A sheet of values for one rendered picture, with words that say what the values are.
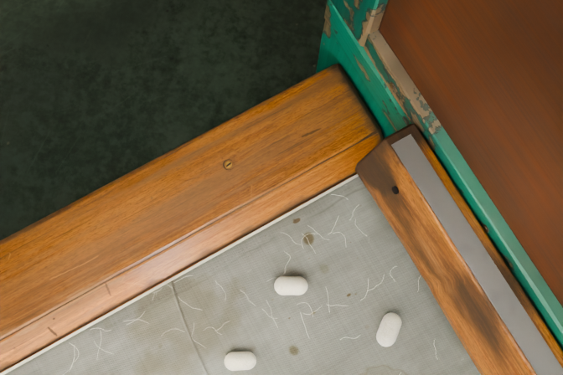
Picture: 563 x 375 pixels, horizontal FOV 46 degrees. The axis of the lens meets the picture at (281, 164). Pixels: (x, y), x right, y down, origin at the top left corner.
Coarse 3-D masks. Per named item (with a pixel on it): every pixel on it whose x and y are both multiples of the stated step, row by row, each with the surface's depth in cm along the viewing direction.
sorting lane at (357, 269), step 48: (336, 192) 72; (240, 240) 71; (288, 240) 71; (336, 240) 71; (384, 240) 71; (192, 288) 69; (240, 288) 69; (336, 288) 70; (384, 288) 70; (96, 336) 68; (144, 336) 68; (192, 336) 68; (240, 336) 68; (288, 336) 68; (336, 336) 68; (432, 336) 68
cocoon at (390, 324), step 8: (392, 312) 68; (384, 320) 67; (392, 320) 67; (400, 320) 67; (384, 328) 67; (392, 328) 67; (376, 336) 67; (384, 336) 66; (392, 336) 66; (384, 344) 67; (392, 344) 67
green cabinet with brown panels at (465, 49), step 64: (384, 0) 57; (448, 0) 48; (512, 0) 41; (384, 64) 62; (448, 64) 53; (512, 64) 44; (448, 128) 59; (512, 128) 49; (512, 192) 54; (512, 256) 57
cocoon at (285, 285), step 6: (282, 276) 68; (288, 276) 68; (294, 276) 68; (300, 276) 69; (276, 282) 68; (282, 282) 68; (288, 282) 68; (294, 282) 68; (300, 282) 68; (306, 282) 68; (276, 288) 68; (282, 288) 68; (288, 288) 68; (294, 288) 68; (300, 288) 68; (306, 288) 68; (282, 294) 68; (288, 294) 68; (294, 294) 68; (300, 294) 68
